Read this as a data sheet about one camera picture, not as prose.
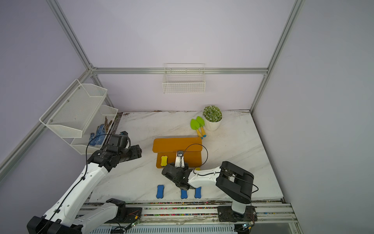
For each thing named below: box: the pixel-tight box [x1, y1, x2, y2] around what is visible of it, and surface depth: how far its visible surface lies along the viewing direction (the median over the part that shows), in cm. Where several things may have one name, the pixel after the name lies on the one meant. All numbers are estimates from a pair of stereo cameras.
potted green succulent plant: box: [202, 105, 223, 131], surface depth 103 cm
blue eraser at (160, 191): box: [155, 184, 165, 199], surface depth 83 cm
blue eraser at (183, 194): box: [180, 189, 188, 199], surface depth 82 cm
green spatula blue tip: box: [195, 116, 207, 138], surface depth 116 cm
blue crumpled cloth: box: [88, 123, 107, 146], surface depth 90 cm
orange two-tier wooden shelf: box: [152, 137, 203, 169], surface depth 88 cm
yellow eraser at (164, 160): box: [160, 155, 168, 167], surface depth 92 cm
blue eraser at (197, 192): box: [194, 186, 202, 199], surface depth 82 cm
